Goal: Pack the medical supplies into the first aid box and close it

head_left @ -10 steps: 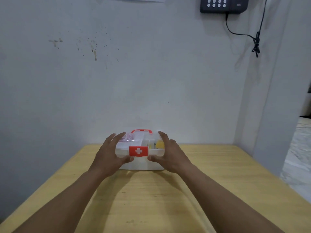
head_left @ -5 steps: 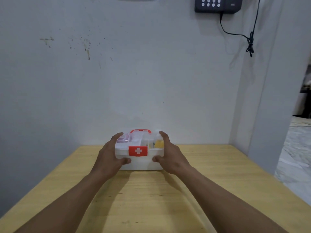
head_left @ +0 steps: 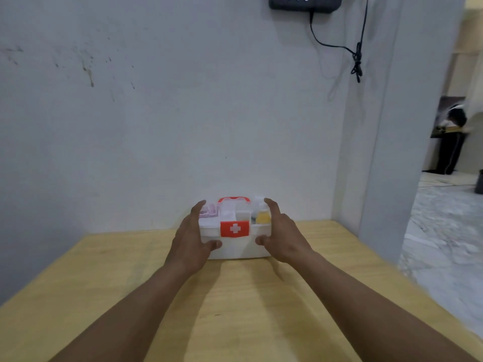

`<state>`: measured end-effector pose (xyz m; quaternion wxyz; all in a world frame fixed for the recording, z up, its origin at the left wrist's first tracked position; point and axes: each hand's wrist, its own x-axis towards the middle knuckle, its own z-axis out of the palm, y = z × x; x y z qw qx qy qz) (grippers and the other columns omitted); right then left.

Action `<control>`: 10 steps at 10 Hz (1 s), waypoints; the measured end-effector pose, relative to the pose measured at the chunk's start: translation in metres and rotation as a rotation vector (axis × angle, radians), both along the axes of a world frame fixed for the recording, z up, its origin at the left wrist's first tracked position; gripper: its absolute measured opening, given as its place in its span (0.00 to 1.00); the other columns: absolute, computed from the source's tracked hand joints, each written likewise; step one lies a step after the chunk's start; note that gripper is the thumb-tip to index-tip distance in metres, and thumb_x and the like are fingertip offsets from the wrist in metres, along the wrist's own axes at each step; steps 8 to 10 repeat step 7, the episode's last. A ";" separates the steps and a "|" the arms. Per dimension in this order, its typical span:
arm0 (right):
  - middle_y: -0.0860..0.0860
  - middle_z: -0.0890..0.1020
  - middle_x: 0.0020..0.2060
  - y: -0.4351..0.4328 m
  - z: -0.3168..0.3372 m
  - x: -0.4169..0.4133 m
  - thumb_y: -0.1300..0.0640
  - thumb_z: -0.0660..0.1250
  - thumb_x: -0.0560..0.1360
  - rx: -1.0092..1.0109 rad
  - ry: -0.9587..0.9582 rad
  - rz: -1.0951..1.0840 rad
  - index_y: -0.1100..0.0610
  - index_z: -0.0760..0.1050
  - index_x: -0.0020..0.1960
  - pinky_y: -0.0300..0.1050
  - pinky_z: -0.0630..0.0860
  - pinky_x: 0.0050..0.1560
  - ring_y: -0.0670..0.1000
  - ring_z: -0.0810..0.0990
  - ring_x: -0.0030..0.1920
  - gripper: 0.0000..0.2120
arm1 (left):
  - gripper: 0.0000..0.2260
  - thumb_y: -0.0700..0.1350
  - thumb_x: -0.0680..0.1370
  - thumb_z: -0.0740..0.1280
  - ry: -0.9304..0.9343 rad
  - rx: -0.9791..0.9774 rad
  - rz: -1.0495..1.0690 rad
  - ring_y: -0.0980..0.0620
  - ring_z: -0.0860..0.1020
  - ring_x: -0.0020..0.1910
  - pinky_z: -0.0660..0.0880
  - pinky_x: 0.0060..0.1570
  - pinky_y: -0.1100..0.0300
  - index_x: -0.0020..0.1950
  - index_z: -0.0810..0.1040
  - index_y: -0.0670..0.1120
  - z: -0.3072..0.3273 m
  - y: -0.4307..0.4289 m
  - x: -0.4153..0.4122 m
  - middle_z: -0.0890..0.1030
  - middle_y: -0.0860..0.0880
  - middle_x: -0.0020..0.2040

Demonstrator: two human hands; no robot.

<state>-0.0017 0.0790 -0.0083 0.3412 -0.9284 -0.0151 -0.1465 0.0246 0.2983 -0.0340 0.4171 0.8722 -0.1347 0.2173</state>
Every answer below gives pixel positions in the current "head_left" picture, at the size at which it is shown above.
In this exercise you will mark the person's right hand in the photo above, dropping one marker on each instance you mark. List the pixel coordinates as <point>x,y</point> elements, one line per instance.
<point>285,241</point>

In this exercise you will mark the person's left hand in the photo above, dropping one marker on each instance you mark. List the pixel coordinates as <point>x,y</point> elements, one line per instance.
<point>188,246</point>

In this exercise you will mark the person's right thumb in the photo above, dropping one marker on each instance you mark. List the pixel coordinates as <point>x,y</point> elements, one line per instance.
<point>262,240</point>

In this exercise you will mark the person's left thumb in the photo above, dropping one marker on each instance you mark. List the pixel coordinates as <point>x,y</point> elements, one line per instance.
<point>212,245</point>

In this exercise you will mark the white first aid box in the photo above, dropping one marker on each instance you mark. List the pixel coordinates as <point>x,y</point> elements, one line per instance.
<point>236,241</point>

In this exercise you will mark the person's left forearm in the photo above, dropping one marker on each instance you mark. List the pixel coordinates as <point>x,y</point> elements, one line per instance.
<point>128,316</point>

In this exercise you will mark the person's right forearm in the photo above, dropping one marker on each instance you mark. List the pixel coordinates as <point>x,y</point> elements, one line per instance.
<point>369,312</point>

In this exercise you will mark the yellow bottle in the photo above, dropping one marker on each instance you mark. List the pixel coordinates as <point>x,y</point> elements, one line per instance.
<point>263,217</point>

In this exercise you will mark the purple plastic item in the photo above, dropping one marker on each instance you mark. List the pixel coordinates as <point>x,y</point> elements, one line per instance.
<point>208,211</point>

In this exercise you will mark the black bin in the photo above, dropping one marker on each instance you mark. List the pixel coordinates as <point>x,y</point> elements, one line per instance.
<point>479,182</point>

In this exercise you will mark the black wall device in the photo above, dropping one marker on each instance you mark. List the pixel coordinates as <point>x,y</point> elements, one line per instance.
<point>305,2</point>

